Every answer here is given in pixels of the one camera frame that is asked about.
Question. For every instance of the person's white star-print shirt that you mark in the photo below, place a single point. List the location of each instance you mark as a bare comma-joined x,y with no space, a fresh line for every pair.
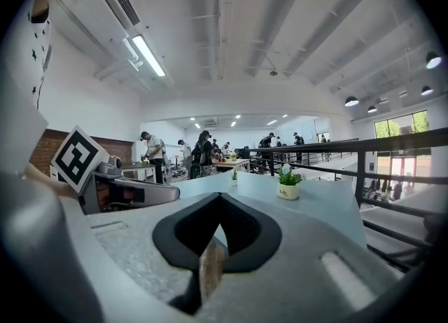
21,87

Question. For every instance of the long ceiling light fixture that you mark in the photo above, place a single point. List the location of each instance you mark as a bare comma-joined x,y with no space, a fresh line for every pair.
148,56

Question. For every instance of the black pendant lamp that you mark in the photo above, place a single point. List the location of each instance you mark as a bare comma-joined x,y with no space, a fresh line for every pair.
372,109
433,60
427,90
351,101

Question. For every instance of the black metal railing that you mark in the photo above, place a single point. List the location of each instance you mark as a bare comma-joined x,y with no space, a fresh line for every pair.
385,143

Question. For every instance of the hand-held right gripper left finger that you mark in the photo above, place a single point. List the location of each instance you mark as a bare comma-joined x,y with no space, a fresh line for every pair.
164,234

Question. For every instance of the white workbench table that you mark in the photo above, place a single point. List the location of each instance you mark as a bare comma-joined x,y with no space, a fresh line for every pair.
140,169

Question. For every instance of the large window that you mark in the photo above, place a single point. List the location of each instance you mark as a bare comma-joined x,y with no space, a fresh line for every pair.
402,125

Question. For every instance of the ceiling air vent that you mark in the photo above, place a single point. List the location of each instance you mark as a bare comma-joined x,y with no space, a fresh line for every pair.
122,4

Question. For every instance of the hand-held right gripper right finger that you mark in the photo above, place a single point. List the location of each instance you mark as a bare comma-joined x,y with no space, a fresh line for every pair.
269,241

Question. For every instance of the white table with wooden top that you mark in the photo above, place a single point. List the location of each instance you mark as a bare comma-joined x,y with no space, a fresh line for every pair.
232,164

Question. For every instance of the green plant in cream pot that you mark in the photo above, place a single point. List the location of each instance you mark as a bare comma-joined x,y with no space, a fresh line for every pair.
288,188

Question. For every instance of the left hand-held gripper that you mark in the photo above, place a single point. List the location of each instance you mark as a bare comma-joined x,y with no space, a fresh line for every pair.
75,157

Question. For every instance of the person's left forearm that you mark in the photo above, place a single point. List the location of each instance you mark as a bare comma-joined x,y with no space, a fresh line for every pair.
47,181

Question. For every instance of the tiny green plant white pot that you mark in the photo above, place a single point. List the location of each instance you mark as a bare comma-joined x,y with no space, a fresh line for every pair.
234,178

